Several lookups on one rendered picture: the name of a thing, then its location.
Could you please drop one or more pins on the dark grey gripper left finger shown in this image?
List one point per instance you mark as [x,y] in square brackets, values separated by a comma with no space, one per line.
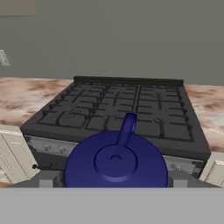
[46,178]

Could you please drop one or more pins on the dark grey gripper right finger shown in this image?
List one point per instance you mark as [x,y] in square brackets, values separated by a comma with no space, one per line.
[178,178]

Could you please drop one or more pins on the cream cabinet door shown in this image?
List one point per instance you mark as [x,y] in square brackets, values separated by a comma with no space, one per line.
[215,169]

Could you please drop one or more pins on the cream cabinet drawer fronts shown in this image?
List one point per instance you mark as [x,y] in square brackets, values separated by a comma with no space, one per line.
[13,154]

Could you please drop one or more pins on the small black drawer knob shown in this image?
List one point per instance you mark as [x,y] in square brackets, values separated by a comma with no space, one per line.
[34,166]

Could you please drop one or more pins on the blue kettle with lid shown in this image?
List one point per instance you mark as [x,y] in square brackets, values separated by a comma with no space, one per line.
[116,163]

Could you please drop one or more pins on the black gas stove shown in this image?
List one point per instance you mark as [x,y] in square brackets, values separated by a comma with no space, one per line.
[122,110]

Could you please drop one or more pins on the white wall socket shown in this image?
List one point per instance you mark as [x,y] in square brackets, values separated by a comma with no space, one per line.
[3,58]

